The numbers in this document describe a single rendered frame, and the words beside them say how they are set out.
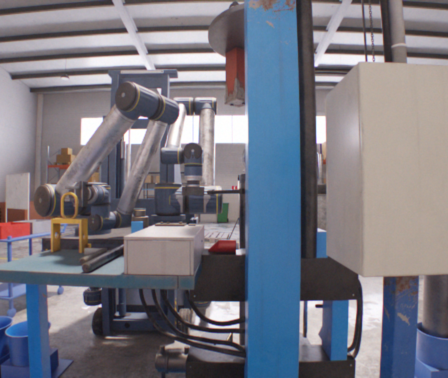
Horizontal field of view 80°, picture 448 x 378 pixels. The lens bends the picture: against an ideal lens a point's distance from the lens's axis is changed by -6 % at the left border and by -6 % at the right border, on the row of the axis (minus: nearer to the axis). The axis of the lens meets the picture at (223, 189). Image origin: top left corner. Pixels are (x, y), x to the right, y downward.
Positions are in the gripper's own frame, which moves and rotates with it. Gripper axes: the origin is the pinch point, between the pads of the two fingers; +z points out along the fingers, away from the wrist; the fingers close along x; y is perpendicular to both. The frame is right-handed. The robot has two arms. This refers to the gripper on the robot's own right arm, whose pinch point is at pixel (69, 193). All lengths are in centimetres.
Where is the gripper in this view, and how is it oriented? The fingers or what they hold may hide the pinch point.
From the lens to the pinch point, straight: 148.9
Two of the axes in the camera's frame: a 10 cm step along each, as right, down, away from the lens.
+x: 0.0, 10.0, -0.2
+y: 10.0, 0.0, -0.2
